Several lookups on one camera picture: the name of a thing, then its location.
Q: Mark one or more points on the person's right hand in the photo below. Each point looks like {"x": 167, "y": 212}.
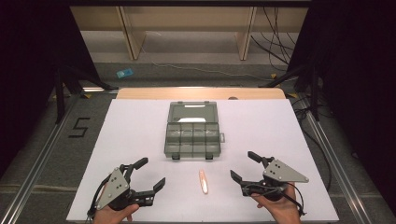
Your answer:
{"x": 280, "y": 209}

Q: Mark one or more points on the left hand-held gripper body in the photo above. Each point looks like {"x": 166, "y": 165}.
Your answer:
{"x": 114, "y": 186}

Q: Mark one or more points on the light wooden furniture leg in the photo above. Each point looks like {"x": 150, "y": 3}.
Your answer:
{"x": 246, "y": 34}
{"x": 133, "y": 34}

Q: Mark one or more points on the pale orange thin stick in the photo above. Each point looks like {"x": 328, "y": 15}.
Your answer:
{"x": 203, "y": 181}

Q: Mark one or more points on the grey clear compartment box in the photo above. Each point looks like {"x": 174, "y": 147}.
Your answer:
{"x": 192, "y": 130}

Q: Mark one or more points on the person's left hand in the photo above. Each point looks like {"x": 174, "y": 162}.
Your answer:
{"x": 109, "y": 215}

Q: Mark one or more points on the light wooden table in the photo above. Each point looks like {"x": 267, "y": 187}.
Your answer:
{"x": 193, "y": 93}

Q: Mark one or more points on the blue card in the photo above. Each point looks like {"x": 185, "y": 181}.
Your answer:
{"x": 124, "y": 73}

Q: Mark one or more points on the white table mat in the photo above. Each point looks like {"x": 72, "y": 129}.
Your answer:
{"x": 137, "y": 137}

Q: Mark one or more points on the dark curtain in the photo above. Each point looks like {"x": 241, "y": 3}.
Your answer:
{"x": 31, "y": 62}
{"x": 358, "y": 77}

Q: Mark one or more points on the round brown table grommet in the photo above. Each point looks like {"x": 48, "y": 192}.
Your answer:
{"x": 233, "y": 98}

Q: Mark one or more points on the aluminium floor rail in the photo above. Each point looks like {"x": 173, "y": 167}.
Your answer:
{"x": 336, "y": 168}
{"x": 40, "y": 158}

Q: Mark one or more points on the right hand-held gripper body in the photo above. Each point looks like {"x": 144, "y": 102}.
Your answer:
{"x": 280, "y": 173}

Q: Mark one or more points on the black metal stand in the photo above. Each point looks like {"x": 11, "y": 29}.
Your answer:
{"x": 59, "y": 93}
{"x": 313, "y": 93}

